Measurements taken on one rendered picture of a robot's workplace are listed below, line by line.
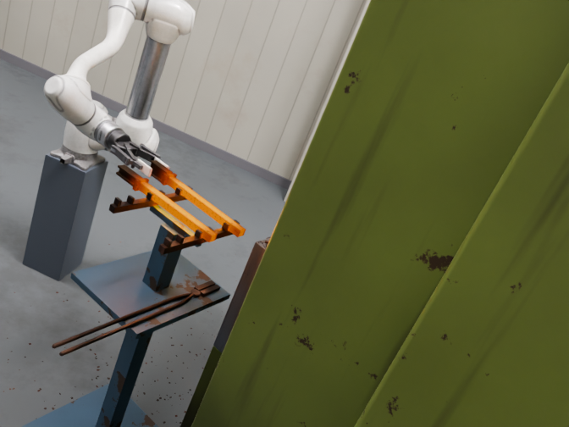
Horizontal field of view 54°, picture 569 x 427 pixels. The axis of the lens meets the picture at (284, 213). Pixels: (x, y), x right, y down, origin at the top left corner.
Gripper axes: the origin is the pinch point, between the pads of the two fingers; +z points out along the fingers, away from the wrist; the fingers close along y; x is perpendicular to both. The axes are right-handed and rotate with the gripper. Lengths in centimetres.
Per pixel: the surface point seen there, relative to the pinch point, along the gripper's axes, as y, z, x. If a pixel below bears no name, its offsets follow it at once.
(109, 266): 19.6, 12.3, -26.3
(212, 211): 1.2, 28.6, 0.7
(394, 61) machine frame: 16, 69, 65
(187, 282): 1.3, 29.1, -26.3
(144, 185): 13.1, 10.4, 0.9
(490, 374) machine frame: 28, 118, 24
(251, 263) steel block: -12.3, 40.8, -14.1
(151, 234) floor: -101, -79, -98
